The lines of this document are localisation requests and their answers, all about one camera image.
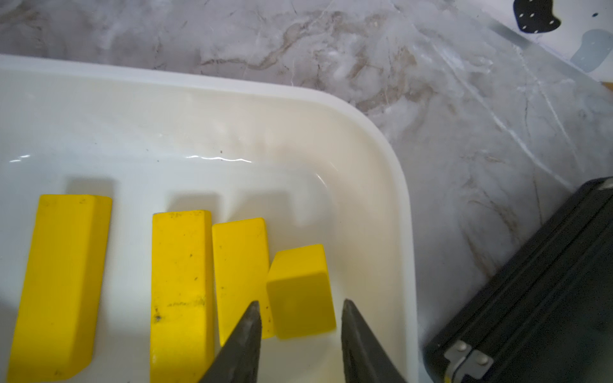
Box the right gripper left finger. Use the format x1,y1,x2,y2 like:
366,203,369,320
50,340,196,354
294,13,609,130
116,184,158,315
199,301,263,383

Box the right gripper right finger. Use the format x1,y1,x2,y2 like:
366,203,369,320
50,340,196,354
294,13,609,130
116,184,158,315
341,299,406,383

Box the long yellow block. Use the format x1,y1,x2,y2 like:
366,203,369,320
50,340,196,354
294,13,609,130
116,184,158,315
6,195,113,382

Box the black hard case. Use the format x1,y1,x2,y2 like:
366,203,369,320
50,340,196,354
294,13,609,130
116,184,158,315
423,178,612,382

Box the small yellow cube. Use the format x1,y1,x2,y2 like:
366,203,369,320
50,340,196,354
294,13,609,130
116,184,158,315
266,244,336,340

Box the white plastic bin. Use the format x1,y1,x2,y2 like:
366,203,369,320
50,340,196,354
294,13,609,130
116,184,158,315
1,55,419,382

